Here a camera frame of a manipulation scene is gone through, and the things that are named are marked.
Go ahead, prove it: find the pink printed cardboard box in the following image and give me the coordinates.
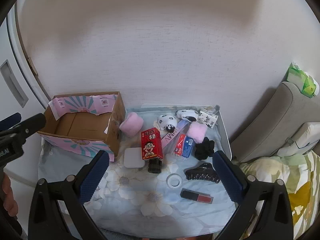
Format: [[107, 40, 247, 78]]
[[37, 91, 126, 162]]

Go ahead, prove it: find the pink fluffy hair tie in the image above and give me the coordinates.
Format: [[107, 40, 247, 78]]
[[186, 124, 208, 144], [119, 112, 144, 137]]

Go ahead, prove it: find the grey sofa cushion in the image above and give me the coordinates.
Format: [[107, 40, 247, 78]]
[[230, 81, 320, 163]]

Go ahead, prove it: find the person's left hand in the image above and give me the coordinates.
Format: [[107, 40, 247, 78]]
[[0, 174, 19, 222]]

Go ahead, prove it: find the door hinge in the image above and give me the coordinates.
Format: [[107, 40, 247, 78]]
[[27, 59, 38, 75]]

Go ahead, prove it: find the pink striped tube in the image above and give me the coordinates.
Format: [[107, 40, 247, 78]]
[[161, 119, 188, 150]]

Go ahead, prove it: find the pale blue floral cloth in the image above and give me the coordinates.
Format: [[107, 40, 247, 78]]
[[37, 105, 237, 238]]

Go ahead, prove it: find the small black jar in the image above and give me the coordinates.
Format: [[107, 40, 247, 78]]
[[147, 159, 162, 174]]

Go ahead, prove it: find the black white panda toy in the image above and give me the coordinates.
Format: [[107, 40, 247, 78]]
[[176, 109, 198, 123], [157, 114, 178, 132]]

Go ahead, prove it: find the white door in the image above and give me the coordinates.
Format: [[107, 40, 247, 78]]
[[0, 5, 54, 110]]

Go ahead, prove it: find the red milk carton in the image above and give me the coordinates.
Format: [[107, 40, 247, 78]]
[[141, 127, 164, 160]]

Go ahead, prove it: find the black white printed packet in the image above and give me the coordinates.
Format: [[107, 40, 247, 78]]
[[199, 109, 218, 128]]

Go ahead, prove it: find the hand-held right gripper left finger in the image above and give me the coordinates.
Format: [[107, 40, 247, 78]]
[[28, 150, 110, 240]]

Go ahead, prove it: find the green yellow floral bedding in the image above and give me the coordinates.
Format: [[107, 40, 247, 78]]
[[237, 150, 320, 240]]

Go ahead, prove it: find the white pillow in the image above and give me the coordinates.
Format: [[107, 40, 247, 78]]
[[277, 122, 320, 157]]

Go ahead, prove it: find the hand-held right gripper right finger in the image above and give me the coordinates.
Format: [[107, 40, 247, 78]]
[[212, 151, 293, 240]]

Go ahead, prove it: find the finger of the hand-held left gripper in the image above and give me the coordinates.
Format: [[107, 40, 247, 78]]
[[14, 113, 47, 138], [0, 112, 22, 131]]

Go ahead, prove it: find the black hair claw clip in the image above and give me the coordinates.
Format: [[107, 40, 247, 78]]
[[185, 162, 222, 183]]

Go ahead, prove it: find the green tissue packet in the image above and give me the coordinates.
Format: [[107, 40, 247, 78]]
[[286, 62, 317, 98]]

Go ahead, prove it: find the blue red dental floss box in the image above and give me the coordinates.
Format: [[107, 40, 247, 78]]
[[174, 134, 196, 158]]

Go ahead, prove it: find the red lip gloss tube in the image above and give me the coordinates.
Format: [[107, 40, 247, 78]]
[[180, 188, 214, 205]]

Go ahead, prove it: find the recessed door handle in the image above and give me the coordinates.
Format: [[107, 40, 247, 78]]
[[0, 60, 29, 108]]

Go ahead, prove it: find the clear tape ring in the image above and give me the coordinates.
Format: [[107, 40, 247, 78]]
[[166, 173, 184, 188]]

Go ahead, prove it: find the white square case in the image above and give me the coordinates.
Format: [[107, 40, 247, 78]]
[[124, 147, 145, 168]]

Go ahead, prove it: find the black scrunchie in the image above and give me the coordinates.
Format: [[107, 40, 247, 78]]
[[194, 137, 215, 160]]

